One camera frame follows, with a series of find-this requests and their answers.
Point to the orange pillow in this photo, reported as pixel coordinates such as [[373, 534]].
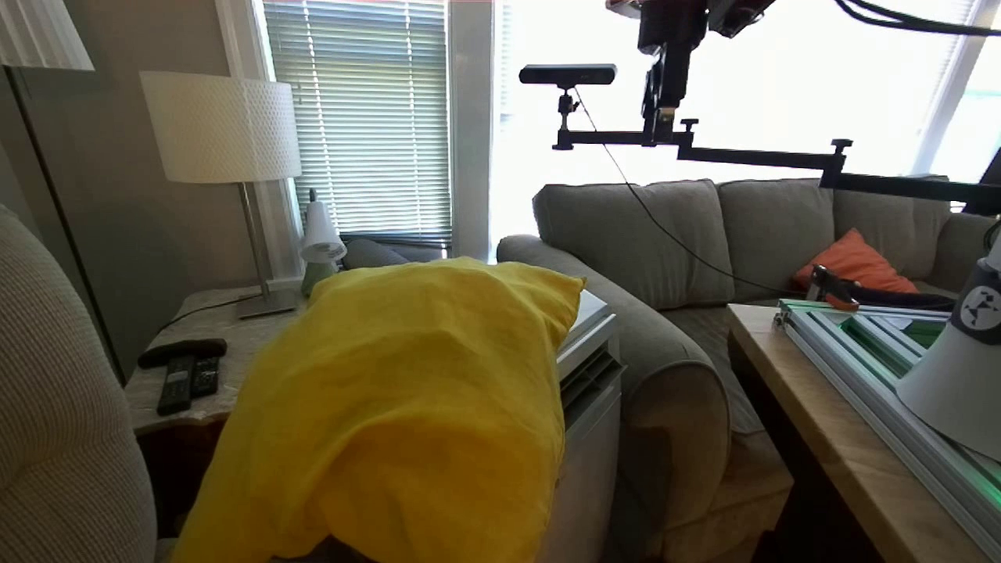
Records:
[[854, 261]]

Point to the stone-topped side table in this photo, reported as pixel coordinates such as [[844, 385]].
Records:
[[199, 314]]

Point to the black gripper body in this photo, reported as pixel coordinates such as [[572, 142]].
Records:
[[673, 24]]

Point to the black stereo camera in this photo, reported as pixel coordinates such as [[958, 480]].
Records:
[[568, 74]]

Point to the white spray bottle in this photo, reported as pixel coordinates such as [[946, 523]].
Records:
[[320, 235]]

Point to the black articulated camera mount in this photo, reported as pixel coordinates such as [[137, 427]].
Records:
[[753, 154]]

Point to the dark grey cushion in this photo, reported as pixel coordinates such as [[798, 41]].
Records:
[[391, 249]]

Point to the black remote control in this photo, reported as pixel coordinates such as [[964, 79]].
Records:
[[207, 378], [172, 390], [183, 348]]

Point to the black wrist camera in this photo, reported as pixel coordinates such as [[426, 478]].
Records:
[[739, 13]]

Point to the white window blinds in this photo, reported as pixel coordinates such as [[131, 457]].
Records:
[[362, 113]]

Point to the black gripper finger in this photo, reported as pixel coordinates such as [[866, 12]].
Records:
[[666, 89]]

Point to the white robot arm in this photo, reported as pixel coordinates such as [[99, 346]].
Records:
[[958, 385]]

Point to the grey sofa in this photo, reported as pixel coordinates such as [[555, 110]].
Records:
[[628, 238]]

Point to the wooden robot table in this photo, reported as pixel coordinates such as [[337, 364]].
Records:
[[832, 416]]

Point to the grey upholstered armchair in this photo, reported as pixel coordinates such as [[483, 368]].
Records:
[[51, 416]]

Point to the white air conditioner unit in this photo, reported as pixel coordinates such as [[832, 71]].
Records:
[[590, 416]]

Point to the lamp with pleated white shade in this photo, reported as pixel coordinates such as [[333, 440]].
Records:
[[35, 33]]

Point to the yellow cloth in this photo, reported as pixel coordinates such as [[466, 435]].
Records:
[[408, 396]]

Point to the table lamp with drum shade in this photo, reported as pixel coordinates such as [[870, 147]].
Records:
[[219, 127]]

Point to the aluminium frame with green light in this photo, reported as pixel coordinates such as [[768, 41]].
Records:
[[864, 348]]

